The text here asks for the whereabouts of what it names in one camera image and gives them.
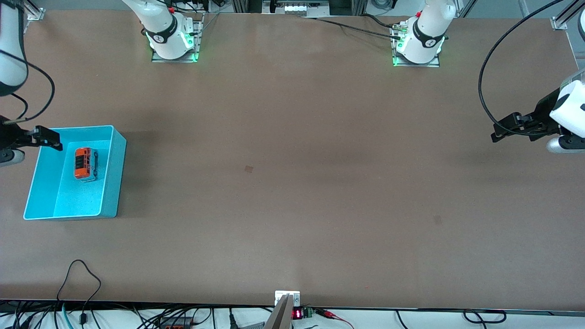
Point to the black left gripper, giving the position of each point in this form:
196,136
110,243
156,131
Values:
542,111

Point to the metal equipment rack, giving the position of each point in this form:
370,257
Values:
297,8

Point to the blue plastic box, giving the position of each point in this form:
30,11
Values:
68,201

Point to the white mount plate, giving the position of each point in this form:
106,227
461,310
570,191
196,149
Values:
279,296

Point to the grey aluminium mount bar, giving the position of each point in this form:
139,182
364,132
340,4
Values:
281,315

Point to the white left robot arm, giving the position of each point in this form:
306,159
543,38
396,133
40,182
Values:
425,36

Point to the aluminium frame corner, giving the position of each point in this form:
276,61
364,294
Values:
558,23
36,14

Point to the green terminal connector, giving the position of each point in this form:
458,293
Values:
308,313

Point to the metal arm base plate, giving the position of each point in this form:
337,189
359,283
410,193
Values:
429,65
198,36

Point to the box with orange ports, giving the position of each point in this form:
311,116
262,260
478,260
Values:
176,323

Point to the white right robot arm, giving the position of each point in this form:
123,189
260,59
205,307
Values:
160,27

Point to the red digit display module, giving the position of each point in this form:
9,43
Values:
297,314

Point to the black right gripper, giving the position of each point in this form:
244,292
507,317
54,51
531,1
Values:
10,136

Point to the orange toy bus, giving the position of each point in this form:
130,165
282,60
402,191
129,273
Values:
82,163

